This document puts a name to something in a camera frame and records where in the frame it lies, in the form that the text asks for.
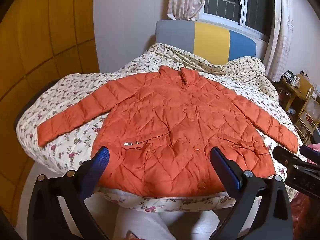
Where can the orange quilted jacket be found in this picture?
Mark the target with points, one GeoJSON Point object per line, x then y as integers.
{"type": "Point", "coordinates": [162, 117]}

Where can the short floral curtain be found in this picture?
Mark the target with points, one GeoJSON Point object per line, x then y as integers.
{"type": "Point", "coordinates": [185, 0]}

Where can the yellow wooden wardrobe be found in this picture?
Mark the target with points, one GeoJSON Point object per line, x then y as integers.
{"type": "Point", "coordinates": [37, 42]}

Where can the long floral curtain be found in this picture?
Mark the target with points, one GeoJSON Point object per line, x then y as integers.
{"type": "Point", "coordinates": [282, 30]}

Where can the grey yellow blue headboard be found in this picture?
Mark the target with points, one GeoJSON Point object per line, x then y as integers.
{"type": "Point", "coordinates": [212, 40]}

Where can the floral bedspread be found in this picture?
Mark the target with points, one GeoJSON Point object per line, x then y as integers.
{"type": "Point", "coordinates": [75, 87]}

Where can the dark patterned box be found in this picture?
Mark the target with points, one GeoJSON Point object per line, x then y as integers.
{"type": "Point", "coordinates": [288, 77]}

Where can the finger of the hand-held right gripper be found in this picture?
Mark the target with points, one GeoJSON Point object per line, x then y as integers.
{"type": "Point", "coordinates": [285, 155]}
{"type": "Point", "coordinates": [311, 152]}

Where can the window with white frame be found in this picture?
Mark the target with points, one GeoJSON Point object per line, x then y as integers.
{"type": "Point", "coordinates": [225, 0]}

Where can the wooden desk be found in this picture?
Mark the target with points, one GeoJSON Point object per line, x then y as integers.
{"type": "Point", "coordinates": [287, 92]}

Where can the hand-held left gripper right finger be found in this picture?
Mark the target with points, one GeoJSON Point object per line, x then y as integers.
{"type": "Point", "coordinates": [228, 170]}

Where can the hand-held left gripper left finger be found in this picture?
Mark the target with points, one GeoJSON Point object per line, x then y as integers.
{"type": "Point", "coordinates": [101, 161]}

